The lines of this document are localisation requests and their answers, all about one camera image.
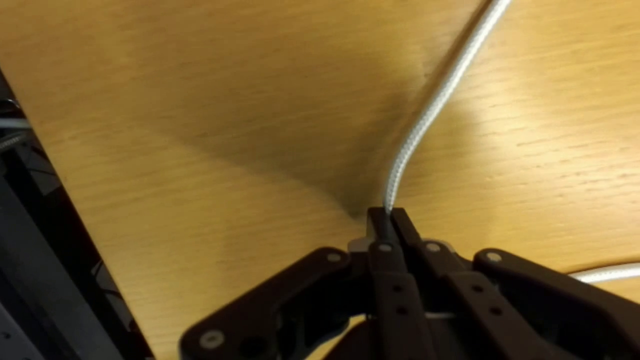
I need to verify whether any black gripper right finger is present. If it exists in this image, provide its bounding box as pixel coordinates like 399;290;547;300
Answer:
388;206;640;360

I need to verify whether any white rope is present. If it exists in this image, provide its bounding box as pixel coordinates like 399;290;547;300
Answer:
380;0;640;287

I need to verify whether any black equipment frame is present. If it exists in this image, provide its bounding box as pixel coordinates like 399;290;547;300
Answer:
0;67;156;360

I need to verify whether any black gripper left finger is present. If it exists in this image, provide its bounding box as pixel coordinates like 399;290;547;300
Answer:
178;206;435;360

